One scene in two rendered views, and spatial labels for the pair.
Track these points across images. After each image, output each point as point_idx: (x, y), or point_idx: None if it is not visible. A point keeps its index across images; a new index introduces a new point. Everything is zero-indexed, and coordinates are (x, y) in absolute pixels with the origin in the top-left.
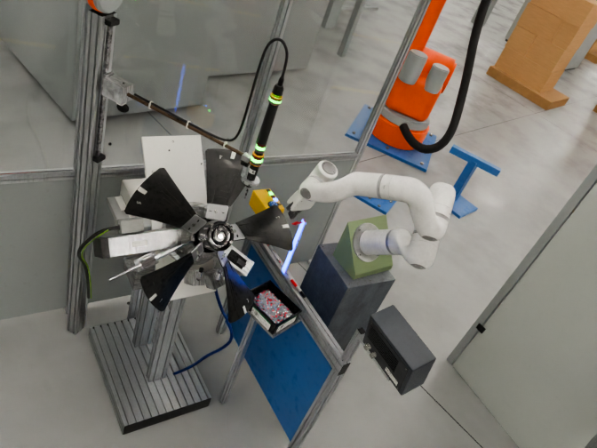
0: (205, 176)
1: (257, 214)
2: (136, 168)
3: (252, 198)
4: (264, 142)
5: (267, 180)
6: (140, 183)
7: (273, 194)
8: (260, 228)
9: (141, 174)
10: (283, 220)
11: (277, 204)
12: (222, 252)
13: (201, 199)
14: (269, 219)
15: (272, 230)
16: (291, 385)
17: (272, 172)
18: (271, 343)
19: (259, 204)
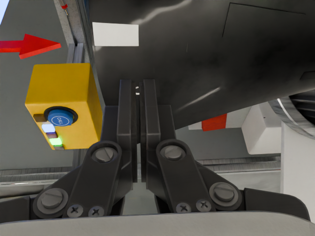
0: (140, 151)
1: (232, 108)
2: (260, 168)
3: (100, 127)
4: None
5: (18, 138)
6: (267, 148)
7: (49, 140)
8: (281, 41)
9: (247, 157)
10: (114, 73)
11: (48, 116)
12: None
13: (301, 147)
14: (192, 84)
15: (224, 15)
16: None
17: (10, 154)
18: None
19: (94, 118)
